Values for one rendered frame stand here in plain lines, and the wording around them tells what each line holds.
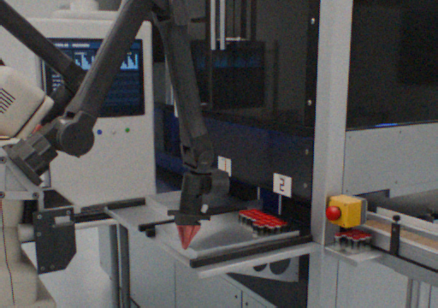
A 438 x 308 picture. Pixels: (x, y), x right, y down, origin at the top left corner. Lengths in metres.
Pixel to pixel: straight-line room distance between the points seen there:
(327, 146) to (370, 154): 0.17
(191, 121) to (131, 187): 1.02
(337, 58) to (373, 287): 0.73
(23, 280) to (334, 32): 1.01
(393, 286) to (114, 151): 1.21
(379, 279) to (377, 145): 0.44
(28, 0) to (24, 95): 5.52
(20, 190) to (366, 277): 1.06
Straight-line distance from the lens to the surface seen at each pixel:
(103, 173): 2.26
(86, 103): 1.21
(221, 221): 1.72
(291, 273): 1.67
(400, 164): 1.72
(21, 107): 1.33
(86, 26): 2.20
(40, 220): 1.35
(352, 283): 1.71
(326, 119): 1.49
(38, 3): 6.85
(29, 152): 1.19
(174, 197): 2.01
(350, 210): 1.46
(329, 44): 1.48
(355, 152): 1.57
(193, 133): 1.34
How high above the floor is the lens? 1.41
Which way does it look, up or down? 14 degrees down
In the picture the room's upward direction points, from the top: straight up
